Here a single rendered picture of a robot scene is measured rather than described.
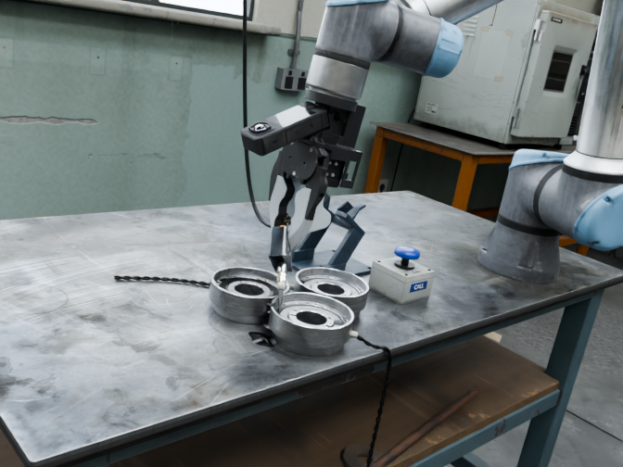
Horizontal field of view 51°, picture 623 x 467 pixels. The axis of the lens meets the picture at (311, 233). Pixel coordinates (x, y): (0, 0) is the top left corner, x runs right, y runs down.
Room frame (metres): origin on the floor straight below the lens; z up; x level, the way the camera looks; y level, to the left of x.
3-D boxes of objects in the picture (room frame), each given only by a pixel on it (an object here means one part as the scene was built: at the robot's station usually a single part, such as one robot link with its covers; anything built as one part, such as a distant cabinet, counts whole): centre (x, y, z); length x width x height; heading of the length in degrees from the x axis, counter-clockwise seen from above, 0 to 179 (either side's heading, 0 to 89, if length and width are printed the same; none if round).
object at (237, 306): (0.81, 0.07, 0.82); 0.10 x 0.10 x 0.04
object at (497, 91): (3.32, -0.84, 1.10); 0.62 x 0.61 x 0.65; 135
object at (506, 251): (1.20, -0.40, 0.85); 0.15 x 0.15 x 0.10
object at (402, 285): (0.97, -0.16, 0.82); 0.08 x 0.07 x 0.05; 135
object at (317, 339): (0.75, -0.02, 0.82); 0.10 x 0.10 x 0.04
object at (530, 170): (1.19, -0.40, 0.97); 0.13 x 0.12 x 0.14; 23
